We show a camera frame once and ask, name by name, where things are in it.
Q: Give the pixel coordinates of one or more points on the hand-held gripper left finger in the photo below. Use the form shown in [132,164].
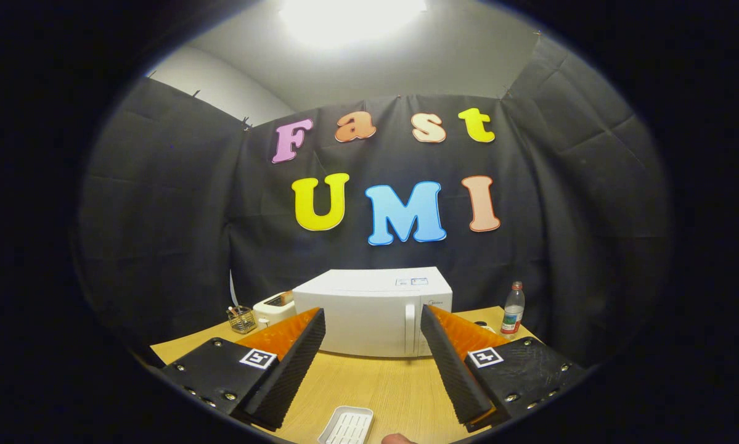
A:
[292,376]

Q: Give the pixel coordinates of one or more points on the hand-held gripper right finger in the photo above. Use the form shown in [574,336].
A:
[454,376]

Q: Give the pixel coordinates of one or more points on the white toaster oven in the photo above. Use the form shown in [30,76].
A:
[363,308]

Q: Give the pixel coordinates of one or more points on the white pop-up toaster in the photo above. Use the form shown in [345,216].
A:
[273,313]

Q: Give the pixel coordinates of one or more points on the small white slotted tray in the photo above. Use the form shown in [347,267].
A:
[347,425]

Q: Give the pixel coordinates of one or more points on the clear plastic bottle red cap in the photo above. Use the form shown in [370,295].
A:
[513,314]

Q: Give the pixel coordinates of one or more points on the bright ceiling light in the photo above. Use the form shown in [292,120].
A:
[351,18]

